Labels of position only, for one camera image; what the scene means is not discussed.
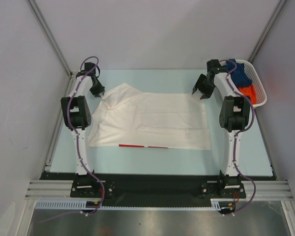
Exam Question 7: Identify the left white cable duct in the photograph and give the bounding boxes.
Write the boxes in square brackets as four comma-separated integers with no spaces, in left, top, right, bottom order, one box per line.
[35,200,101,210]

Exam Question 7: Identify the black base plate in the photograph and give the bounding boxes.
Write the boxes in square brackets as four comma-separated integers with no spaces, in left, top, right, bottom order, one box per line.
[40,172,275,208]

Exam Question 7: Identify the right white cable duct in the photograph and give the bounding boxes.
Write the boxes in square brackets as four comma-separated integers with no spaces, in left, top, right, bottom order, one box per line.
[210,198,236,211]

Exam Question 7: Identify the aluminium front rail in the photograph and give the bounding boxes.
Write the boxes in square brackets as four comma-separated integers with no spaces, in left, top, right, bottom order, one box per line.
[25,180,294,201]

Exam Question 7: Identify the aluminium frame post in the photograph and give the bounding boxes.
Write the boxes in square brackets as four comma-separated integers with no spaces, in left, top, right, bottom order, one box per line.
[26,0,72,76]
[248,0,289,63]

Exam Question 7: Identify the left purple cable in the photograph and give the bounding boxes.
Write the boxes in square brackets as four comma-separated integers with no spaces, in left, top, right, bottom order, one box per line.
[36,56,105,223]

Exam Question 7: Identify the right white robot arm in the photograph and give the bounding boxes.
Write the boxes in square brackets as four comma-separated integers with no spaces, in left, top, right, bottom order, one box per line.
[192,59,254,198]

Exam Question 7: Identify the right aluminium frame post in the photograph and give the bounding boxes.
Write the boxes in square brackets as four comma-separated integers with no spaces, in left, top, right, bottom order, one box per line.
[248,0,289,63]

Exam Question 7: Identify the white plastic basket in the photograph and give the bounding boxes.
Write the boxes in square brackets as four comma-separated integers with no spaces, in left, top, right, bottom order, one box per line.
[220,59,267,108]

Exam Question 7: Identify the white cable duct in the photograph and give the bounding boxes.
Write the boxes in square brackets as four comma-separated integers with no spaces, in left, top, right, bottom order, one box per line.
[210,198,236,211]
[35,200,101,210]

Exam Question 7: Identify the left aluminium frame post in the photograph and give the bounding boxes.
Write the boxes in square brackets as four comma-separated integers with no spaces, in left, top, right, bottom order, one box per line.
[26,0,72,76]

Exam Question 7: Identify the blue t shirt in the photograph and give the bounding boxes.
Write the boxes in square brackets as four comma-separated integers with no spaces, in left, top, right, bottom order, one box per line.
[224,59,252,88]

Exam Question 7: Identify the white t shirt red print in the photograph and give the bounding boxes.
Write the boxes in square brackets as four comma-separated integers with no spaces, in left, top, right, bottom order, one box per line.
[88,83,211,150]

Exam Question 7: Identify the orange t shirt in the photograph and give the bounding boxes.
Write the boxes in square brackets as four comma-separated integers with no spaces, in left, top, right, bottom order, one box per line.
[238,84,257,105]

